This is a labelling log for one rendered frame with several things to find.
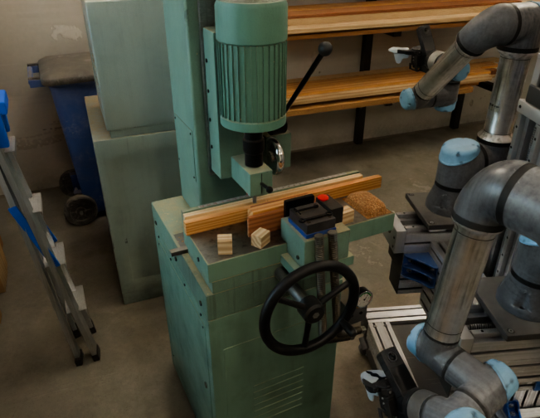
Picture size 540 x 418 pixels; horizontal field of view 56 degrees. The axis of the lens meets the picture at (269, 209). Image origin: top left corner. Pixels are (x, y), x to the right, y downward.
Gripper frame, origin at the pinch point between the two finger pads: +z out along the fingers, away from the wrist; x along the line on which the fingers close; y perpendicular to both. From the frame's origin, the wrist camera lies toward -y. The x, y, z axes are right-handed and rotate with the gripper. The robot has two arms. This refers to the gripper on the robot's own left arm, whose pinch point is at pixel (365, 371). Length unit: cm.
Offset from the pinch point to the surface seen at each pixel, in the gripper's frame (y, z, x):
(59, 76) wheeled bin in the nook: -131, 179, -46
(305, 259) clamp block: -29.0, 10.8, -4.4
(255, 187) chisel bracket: -50, 23, -9
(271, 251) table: -31.9, 20.0, -9.6
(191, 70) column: -85, 29, -19
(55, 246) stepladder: -44, 117, -64
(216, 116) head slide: -71, 27, -15
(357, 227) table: -32.4, 20.1, 18.2
